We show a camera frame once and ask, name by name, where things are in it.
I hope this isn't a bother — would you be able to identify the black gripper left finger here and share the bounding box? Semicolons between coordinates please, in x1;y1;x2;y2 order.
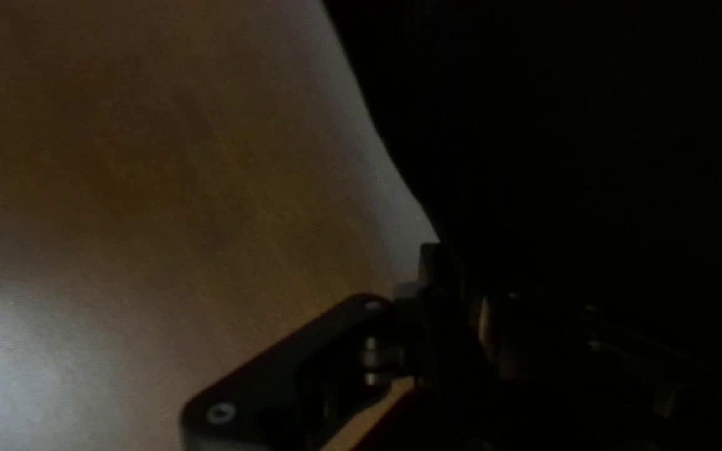
177;241;463;451

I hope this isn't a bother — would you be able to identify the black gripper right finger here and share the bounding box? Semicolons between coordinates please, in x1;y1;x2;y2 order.
459;284;722;451

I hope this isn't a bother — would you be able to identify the dark curtain with pale lining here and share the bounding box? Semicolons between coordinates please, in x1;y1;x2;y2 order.
0;0;722;451

